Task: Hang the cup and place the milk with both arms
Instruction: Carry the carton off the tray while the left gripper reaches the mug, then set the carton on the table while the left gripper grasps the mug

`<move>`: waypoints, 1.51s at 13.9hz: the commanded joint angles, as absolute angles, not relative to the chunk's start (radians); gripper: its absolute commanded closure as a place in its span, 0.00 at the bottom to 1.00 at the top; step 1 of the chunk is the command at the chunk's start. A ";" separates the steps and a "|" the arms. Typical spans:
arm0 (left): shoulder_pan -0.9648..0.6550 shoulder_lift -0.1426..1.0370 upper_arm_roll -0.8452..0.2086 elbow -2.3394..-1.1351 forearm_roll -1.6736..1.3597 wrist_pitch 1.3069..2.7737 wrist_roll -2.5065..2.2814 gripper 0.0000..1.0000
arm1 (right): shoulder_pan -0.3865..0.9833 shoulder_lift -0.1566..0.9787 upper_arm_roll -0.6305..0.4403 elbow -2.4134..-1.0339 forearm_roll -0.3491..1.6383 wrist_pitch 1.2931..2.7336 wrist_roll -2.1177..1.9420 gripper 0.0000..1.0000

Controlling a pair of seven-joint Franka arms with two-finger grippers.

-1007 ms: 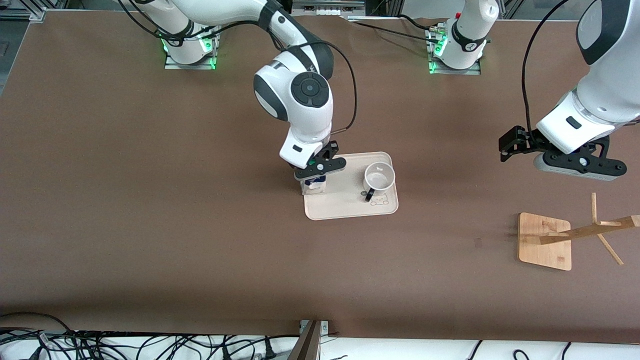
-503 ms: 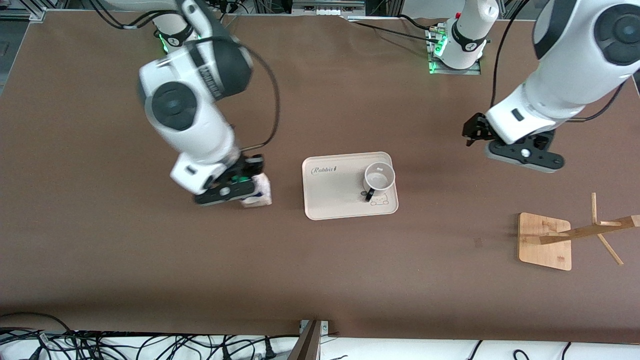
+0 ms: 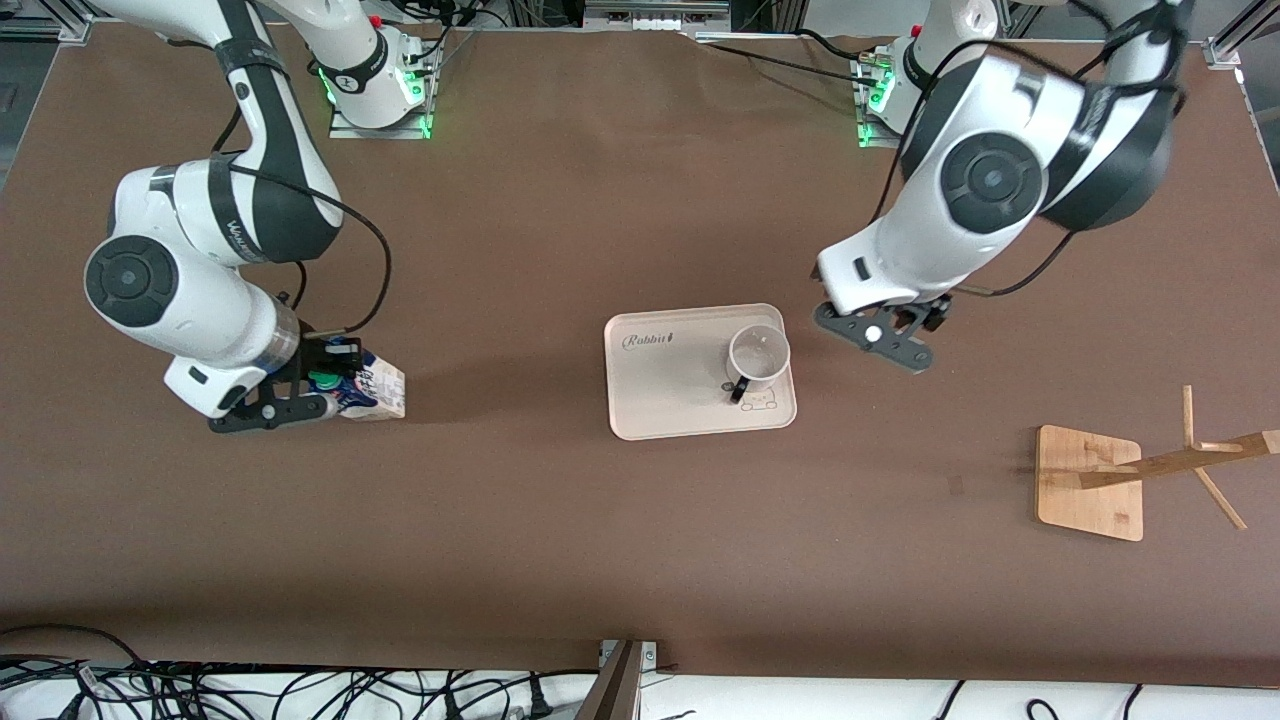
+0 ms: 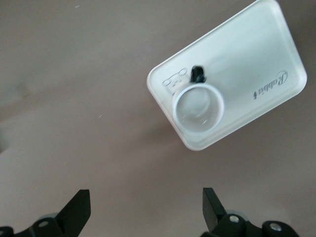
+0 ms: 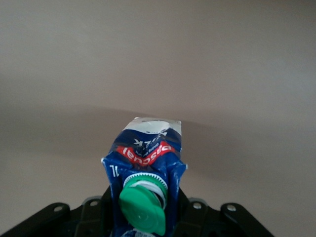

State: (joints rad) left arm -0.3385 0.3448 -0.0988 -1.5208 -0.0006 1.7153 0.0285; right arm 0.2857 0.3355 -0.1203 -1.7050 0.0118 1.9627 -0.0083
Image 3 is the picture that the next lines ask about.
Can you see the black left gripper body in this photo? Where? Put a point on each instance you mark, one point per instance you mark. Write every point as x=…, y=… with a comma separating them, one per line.
x=937, y=312

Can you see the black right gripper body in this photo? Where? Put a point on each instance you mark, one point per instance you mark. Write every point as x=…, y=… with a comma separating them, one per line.
x=314, y=357

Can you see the blue milk carton green cap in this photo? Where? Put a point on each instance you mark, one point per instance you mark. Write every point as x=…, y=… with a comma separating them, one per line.
x=385, y=395

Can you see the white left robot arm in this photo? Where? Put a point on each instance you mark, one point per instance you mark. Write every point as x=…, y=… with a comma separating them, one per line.
x=990, y=180

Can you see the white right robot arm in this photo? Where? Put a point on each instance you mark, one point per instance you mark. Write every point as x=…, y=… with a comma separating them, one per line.
x=190, y=300

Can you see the wooden cup rack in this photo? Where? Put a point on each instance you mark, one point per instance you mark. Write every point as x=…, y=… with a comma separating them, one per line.
x=1085, y=490

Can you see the beige rabbit print tray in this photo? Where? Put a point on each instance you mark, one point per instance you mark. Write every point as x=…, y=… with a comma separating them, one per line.
x=670, y=390

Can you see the grey power strip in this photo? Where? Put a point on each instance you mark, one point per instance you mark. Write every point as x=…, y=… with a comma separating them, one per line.
x=655, y=12

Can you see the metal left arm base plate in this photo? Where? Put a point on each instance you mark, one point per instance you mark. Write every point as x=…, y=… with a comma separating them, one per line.
x=866, y=135

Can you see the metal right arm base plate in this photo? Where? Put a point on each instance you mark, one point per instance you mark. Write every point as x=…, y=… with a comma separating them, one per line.
x=425, y=95

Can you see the metal table bracket post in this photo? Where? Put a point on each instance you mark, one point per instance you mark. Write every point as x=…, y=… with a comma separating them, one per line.
x=620, y=685

